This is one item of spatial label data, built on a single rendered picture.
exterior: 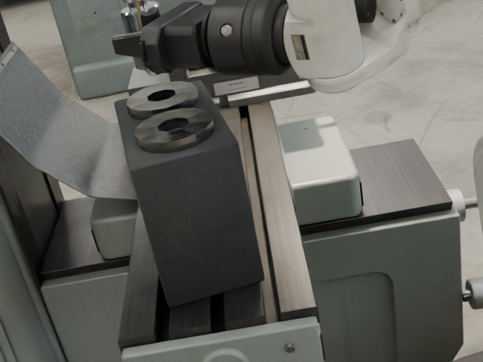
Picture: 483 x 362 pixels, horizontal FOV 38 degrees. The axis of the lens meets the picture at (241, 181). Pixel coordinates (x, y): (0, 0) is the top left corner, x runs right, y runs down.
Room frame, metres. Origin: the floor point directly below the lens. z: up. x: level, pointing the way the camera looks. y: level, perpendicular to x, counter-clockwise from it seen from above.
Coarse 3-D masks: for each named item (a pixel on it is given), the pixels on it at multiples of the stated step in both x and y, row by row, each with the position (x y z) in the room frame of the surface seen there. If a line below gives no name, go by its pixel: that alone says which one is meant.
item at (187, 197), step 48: (144, 96) 0.84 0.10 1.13; (192, 96) 0.81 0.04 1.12; (144, 144) 0.71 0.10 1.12; (192, 144) 0.70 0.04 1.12; (144, 192) 0.67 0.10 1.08; (192, 192) 0.68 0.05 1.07; (240, 192) 0.68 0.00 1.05; (192, 240) 0.68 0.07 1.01; (240, 240) 0.68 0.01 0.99; (192, 288) 0.67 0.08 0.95
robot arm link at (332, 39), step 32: (256, 0) 0.74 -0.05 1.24; (288, 0) 0.69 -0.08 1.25; (320, 0) 0.67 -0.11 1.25; (352, 0) 0.69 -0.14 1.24; (256, 32) 0.71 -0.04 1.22; (288, 32) 0.70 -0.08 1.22; (320, 32) 0.68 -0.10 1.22; (352, 32) 0.69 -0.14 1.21; (256, 64) 0.71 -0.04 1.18; (288, 64) 0.72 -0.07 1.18; (320, 64) 0.69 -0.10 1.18; (352, 64) 0.69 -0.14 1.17
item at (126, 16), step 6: (150, 6) 0.82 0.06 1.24; (156, 6) 0.83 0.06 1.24; (120, 12) 0.84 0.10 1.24; (126, 12) 0.82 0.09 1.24; (132, 12) 0.82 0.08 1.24; (138, 12) 0.81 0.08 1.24; (144, 12) 0.81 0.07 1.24; (150, 12) 0.82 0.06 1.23; (156, 12) 0.82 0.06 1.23; (126, 18) 0.82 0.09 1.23; (132, 18) 0.82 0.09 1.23; (138, 18) 0.81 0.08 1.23; (144, 18) 0.81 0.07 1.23
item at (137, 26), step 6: (150, 18) 0.82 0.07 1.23; (156, 18) 0.82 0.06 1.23; (126, 24) 0.82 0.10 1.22; (132, 24) 0.82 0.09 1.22; (138, 24) 0.81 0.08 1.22; (144, 24) 0.81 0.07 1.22; (126, 30) 0.82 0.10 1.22; (132, 30) 0.82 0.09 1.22; (138, 30) 0.81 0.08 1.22; (138, 60) 0.82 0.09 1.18; (138, 66) 0.82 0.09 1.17; (144, 66) 0.81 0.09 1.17
